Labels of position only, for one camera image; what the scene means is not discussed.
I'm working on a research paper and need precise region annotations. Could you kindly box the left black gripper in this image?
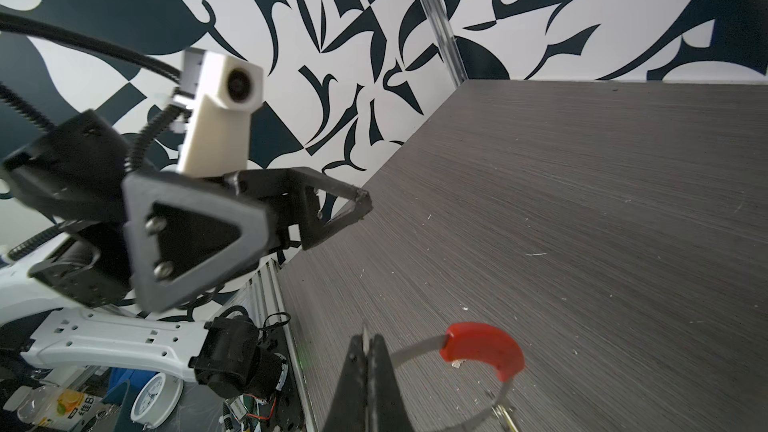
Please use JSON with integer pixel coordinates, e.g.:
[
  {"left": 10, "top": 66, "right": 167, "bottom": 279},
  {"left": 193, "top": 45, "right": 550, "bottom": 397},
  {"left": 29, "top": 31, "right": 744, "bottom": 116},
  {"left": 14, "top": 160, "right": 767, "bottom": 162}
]
[{"left": 122, "top": 167, "right": 373, "bottom": 312}]

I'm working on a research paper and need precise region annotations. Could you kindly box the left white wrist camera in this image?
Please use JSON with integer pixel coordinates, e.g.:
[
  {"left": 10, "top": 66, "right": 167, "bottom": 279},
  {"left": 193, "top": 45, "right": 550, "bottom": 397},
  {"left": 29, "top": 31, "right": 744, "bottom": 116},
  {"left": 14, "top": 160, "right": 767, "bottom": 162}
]
[{"left": 173, "top": 48, "right": 265, "bottom": 178}]

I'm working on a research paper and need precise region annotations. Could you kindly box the left black corrugated cable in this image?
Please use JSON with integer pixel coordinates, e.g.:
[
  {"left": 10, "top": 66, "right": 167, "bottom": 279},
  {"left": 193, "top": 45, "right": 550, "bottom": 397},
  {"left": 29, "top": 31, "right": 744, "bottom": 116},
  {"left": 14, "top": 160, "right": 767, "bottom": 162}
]
[{"left": 0, "top": 11, "right": 182, "bottom": 133}]

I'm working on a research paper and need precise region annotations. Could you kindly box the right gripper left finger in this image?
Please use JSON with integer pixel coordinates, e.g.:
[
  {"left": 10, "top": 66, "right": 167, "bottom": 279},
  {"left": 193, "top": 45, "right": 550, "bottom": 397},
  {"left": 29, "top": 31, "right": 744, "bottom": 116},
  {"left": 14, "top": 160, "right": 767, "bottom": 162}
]
[{"left": 322, "top": 328, "right": 369, "bottom": 432}]

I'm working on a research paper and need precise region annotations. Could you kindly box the yellow capped key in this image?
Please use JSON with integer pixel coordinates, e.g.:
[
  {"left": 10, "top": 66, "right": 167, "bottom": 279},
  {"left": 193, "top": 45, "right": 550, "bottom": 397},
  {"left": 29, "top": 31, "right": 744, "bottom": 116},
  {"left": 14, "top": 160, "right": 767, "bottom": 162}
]
[{"left": 492, "top": 404, "right": 520, "bottom": 432}]

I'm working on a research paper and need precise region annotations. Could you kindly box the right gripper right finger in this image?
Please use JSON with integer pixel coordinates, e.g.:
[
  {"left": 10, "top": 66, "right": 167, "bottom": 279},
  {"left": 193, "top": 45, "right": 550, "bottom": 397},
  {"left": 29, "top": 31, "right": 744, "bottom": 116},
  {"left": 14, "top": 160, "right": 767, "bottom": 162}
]
[{"left": 367, "top": 334, "right": 414, "bottom": 432}]

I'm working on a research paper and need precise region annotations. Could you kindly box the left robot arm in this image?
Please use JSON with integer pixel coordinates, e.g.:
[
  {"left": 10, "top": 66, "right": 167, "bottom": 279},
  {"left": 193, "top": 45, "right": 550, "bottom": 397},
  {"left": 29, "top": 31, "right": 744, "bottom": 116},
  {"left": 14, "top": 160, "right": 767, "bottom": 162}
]
[{"left": 1, "top": 112, "right": 372, "bottom": 312}]

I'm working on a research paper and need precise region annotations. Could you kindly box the white alarm clock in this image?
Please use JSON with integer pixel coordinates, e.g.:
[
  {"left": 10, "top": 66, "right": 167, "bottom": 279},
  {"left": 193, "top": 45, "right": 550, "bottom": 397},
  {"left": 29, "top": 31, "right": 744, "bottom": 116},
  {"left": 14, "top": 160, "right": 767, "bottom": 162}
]
[{"left": 130, "top": 373, "right": 184, "bottom": 430}]

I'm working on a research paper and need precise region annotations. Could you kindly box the large wire keyring red sleeve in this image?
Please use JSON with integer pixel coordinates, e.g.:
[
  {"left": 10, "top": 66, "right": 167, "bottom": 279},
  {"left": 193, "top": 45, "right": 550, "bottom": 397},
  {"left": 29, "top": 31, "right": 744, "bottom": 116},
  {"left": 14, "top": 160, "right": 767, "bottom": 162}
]
[{"left": 391, "top": 322, "right": 525, "bottom": 431}]

